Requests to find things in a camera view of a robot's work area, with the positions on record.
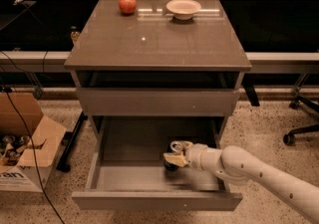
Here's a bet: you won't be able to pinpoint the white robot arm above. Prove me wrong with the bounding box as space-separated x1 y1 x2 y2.
163 141 319 224

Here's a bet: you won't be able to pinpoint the blue pepsi can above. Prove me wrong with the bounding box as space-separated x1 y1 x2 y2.
163 141 183 171

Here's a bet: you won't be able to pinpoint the red apple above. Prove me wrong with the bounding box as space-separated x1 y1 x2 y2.
119 0 137 15

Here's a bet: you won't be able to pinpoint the cans in cardboard box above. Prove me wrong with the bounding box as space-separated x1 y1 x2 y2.
0 135 30 166

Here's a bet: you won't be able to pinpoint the open grey middle drawer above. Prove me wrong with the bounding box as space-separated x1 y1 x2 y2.
72 117 242 211

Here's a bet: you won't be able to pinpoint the black table leg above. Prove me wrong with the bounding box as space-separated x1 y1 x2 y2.
56 112 88 172

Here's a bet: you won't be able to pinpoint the closed grey top drawer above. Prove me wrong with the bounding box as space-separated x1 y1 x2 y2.
76 88 239 116

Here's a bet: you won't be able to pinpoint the black cable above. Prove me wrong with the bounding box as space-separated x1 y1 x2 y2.
0 50 66 224

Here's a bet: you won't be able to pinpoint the white paper bowl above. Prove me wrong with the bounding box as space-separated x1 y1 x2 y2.
166 0 201 20

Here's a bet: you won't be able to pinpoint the cardboard box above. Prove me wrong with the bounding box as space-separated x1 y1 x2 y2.
0 93 66 192

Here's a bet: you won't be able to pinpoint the grey drawer cabinet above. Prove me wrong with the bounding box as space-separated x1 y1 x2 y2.
65 0 251 134

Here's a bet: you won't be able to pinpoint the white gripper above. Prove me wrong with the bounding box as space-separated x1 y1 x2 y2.
163 141 222 172

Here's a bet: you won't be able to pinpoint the black office chair base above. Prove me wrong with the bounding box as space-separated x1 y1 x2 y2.
282 96 319 146

